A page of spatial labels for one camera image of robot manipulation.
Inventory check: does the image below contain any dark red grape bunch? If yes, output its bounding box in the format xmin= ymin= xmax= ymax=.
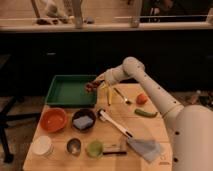
xmin=85 ymin=81 xmax=100 ymax=93

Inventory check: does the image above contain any small metal cup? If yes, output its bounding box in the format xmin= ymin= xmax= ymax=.
xmin=66 ymin=138 xmax=81 ymax=156

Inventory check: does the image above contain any white handled spatula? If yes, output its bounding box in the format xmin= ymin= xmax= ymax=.
xmin=97 ymin=109 xmax=133 ymax=138

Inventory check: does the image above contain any yellow stick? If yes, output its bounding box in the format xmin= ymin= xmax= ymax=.
xmin=107 ymin=88 xmax=111 ymax=106

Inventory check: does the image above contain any red orange tomato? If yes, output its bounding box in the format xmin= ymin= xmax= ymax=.
xmin=136 ymin=93 xmax=148 ymax=105

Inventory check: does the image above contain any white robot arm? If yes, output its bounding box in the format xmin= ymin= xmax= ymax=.
xmin=96 ymin=57 xmax=213 ymax=171

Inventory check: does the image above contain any orange bowl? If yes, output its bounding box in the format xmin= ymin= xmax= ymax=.
xmin=40 ymin=108 xmax=68 ymax=133

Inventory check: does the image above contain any dark brown bowl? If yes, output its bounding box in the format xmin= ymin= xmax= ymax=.
xmin=71 ymin=109 xmax=96 ymax=131

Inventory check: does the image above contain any blue grey cloth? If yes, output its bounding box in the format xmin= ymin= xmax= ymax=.
xmin=127 ymin=138 xmax=164 ymax=163

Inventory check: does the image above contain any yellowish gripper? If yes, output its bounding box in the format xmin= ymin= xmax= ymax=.
xmin=95 ymin=74 xmax=108 ymax=89

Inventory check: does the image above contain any green plastic tray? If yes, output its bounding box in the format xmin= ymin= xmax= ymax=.
xmin=45 ymin=75 xmax=97 ymax=108

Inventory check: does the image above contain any blue sponge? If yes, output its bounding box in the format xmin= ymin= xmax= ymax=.
xmin=73 ymin=116 xmax=93 ymax=130

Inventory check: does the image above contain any green cup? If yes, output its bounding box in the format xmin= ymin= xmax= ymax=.
xmin=86 ymin=140 xmax=103 ymax=158

